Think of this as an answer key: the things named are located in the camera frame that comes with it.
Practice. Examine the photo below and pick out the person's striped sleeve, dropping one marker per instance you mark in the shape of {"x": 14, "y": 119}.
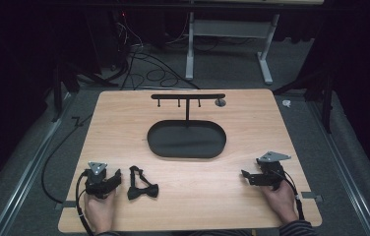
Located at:
{"x": 297, "y": 228}
{"x": 107, "y": 234}

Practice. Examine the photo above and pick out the person's left hand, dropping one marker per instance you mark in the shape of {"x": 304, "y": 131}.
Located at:
{"x": 99, "y": 211}

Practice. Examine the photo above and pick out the black bow tie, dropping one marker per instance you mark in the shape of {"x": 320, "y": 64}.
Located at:
{"x": 142, "y": 188}

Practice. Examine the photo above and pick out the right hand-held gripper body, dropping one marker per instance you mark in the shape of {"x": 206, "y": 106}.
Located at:
{"x": 270, "y": 172}

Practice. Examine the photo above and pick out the black stand with oval tray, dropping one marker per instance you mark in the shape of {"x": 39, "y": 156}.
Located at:
{"x": 186, "y": 139}

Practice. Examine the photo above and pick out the black metal stand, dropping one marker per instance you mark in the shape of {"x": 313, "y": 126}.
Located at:
{"x": 320, "y": 88}
{"x": 62, "y": 85}

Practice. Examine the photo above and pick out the white metal desk frame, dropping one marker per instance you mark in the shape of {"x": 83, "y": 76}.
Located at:
{"x": 229, "y": 29}

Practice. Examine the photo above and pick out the crumpled white paper scrap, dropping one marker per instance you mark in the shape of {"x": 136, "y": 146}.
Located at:
{"x": 286, "y": 103}

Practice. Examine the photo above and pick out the grey round table grommet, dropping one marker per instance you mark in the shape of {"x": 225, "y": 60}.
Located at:
{"x": 220, "y": 103}

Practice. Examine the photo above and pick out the person's right striped sleeve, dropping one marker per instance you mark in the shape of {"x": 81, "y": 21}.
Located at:
{"x": 297, "y": 228}

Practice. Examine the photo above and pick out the grey metal floor rail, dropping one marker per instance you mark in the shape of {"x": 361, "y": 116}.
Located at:
{"x": 25, "y": 177}
{"x": 343, "y": 167}

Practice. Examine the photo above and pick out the person's right hand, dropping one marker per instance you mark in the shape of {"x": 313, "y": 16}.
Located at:
{"x": 279, "y": 201}

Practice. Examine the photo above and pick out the grey tape patch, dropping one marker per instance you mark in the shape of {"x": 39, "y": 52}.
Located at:
{"x": 311, "y": 196}
{"x": 65, "y": 205}

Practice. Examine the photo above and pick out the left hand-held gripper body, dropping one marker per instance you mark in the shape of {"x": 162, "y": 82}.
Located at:
{"x": 96, "y": 183}

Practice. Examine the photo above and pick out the person's left striped sleeve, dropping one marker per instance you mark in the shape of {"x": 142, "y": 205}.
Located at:
{"x": 107, "y": 234}

